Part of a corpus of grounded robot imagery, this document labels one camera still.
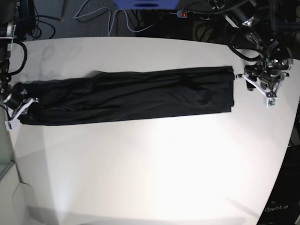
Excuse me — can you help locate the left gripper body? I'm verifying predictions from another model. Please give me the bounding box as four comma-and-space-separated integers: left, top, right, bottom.
236, 64, 289, 108

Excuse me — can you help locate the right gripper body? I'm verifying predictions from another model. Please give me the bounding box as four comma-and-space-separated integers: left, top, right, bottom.
1, 84, 39, 130

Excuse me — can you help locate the dark long-sleeve T-shirt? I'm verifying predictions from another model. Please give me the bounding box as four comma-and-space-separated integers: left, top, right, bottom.
19, 66, 235, 126

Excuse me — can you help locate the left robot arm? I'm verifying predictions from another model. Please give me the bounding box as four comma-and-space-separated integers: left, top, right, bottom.
209, 0, 293, 108

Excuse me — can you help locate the black device on stand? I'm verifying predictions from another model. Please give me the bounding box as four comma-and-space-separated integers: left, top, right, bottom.
15, 0, 36, 40

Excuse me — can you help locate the white power strip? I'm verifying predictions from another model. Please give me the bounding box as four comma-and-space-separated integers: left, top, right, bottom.
176, 9, 211, 21

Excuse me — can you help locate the black OpenArm case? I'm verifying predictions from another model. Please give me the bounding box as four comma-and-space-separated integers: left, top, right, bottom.
257, 145, 300, 225

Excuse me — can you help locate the blue plastic box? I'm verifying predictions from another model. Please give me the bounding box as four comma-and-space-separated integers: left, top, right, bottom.
113, 0, 179, 10

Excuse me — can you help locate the light grey cable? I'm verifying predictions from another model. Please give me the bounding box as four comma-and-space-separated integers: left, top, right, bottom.
74, 4, 165, 36

